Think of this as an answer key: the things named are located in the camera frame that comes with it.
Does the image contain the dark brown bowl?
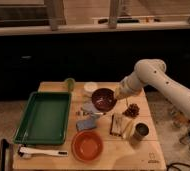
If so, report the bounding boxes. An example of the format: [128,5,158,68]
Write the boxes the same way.
[91,88,117,112]

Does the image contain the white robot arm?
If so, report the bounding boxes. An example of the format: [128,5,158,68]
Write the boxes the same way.
[114,59,190,119]

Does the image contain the green plastic tray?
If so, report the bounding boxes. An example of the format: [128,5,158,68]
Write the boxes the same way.
[13,92,71,145]

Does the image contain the white cup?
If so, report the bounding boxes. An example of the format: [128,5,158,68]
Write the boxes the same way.
[84,82,98,97]

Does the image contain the clear plastic bag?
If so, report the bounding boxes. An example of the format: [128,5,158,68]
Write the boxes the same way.
[82,101,98,113]

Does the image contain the green cup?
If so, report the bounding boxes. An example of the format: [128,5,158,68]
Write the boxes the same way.
[65,78,75,93]

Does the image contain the small marker pen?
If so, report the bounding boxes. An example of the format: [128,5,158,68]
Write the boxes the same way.
[76,111,106,116]

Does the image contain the blue sponge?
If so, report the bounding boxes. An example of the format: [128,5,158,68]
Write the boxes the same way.
[76,119,96,131]

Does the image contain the brown pine cone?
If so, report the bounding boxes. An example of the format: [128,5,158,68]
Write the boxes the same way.
[123,103,140,118]

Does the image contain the yellow banana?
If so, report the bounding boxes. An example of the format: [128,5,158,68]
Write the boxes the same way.
[122,120,134,140]

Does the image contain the orange plastic bowl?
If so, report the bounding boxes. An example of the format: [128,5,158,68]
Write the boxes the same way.
[71,130,103,162]

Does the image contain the metal cup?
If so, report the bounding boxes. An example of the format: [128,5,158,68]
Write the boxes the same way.
[133,123,149,141]

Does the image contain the spice bottle rack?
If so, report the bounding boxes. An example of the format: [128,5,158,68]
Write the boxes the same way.
[169,107,190,150]

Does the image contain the black tongs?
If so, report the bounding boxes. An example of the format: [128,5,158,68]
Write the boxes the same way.
[0,139,10,171]

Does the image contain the black floor cable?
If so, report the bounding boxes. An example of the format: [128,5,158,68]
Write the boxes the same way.
[166,161,190,171]

